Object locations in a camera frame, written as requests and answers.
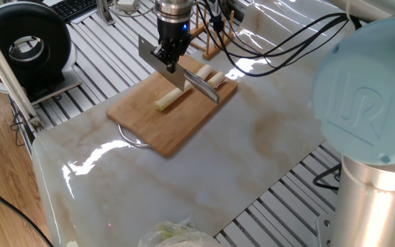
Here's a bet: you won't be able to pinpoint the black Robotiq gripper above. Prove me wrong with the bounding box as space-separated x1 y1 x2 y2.
150 19 193 74

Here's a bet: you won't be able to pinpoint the short cut scallion piece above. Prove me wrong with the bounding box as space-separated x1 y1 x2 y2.
195 64 215 80
206 71 228 89

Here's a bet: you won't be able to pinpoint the white scallion stalk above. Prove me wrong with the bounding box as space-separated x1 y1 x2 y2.
154 80 195 113

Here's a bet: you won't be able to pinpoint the steel cleaver knife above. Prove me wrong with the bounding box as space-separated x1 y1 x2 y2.
138 35 221 104

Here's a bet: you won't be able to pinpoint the wooden peg rack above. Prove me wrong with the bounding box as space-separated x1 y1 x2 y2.
187 5 235 61

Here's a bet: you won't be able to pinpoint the bamboo cutting board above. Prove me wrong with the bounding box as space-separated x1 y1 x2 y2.
106 54 239 158

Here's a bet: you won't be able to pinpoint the black keyboard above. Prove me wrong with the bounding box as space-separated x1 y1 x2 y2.
49 0 99 24

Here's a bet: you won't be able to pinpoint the plastic bag of scallion scraps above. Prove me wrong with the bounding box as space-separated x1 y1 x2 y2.
138 219 236 247

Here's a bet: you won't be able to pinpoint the silver robot mounting plate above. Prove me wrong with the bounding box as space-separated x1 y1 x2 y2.
316 214 335 247

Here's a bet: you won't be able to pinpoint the white charger with cord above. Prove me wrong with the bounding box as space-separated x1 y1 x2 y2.
109 0 158 19

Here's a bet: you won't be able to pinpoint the aluminium bracket post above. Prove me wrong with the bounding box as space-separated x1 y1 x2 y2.
95 0 116 26

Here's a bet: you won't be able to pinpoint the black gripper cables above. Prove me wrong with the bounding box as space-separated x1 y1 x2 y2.
195 0 362 191

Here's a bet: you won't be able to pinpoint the grey fan base plate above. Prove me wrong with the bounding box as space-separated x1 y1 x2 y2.
29 67 84 106

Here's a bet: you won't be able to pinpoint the black round duct fan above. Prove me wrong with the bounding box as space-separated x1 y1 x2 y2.
0 1 73 99

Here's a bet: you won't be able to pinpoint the aluminium frame beam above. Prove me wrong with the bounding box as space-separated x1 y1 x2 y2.
0 13 45 134

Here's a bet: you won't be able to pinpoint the black floor cable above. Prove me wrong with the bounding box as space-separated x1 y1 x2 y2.
0 174 55 247

